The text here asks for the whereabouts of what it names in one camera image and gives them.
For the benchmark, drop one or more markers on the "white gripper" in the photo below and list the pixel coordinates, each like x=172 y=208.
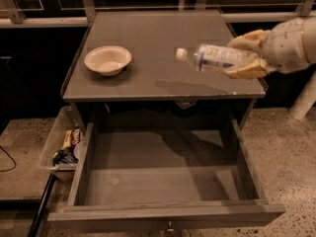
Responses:
x=285 y=48

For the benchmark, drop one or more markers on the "blue plastic water bottle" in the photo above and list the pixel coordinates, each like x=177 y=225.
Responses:
x=207 y=58

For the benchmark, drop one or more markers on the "white robot base leg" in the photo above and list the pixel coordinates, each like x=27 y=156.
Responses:
x=305 y=100

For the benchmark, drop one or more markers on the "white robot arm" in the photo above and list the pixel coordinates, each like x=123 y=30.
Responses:
x=310 y=40

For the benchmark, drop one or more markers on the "grey cabinet with drawer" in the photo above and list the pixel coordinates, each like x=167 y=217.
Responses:
x=154 y=74

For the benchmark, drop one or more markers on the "open grey top drawer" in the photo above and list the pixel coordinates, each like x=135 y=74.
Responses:
x=147 y=179

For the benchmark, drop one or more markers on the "snack bag in bin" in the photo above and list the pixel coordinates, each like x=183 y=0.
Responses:
x=66 y=155

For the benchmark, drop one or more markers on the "clear plastic storage bin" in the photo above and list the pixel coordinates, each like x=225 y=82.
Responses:
x=65 y=121

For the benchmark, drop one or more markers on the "metal railing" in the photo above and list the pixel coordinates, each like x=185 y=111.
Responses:
x=83 y=12

